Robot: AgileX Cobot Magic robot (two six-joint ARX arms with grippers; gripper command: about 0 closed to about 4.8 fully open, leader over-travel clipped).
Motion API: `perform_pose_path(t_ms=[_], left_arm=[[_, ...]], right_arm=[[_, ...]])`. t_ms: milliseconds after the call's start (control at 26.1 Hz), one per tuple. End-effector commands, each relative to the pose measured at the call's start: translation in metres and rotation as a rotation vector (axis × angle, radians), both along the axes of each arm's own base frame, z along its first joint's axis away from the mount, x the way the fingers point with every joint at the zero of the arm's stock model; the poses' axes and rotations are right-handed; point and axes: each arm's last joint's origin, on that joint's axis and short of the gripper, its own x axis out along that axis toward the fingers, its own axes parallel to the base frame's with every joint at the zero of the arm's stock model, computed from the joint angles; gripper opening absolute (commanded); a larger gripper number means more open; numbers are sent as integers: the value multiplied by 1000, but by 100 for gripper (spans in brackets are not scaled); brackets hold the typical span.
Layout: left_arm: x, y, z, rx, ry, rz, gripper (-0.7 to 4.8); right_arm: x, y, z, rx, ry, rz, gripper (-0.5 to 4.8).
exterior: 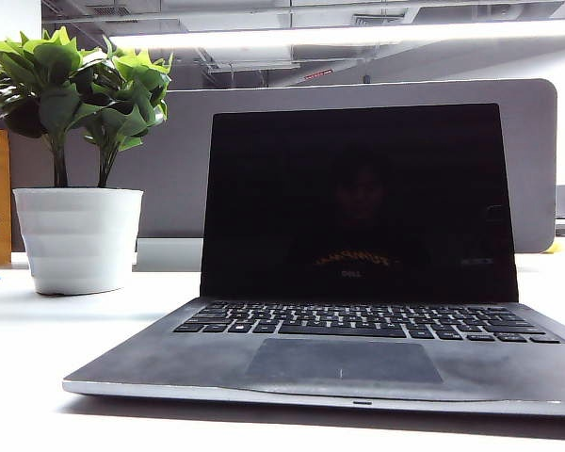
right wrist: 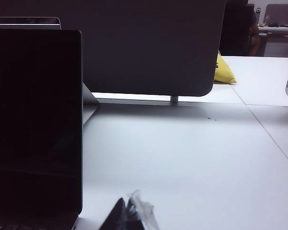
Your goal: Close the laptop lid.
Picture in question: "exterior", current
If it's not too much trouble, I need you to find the long ceiling light strip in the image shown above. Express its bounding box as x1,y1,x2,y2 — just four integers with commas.
107,21,565,51

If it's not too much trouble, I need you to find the ceiling air vent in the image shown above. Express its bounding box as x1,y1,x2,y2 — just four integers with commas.
352,13,402,27

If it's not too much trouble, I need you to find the green artificial leafy plant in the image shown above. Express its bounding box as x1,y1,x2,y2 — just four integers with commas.
0,25,174,189

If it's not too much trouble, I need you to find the grey felt desk partition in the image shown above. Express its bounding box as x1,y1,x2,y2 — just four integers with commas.
8,78,559,255

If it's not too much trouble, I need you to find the white rectangular block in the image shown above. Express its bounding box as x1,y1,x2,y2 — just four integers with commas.
135,237,204,273

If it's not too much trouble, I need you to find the silver Dell laptop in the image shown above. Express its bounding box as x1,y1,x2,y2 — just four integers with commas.
61,102,565,420

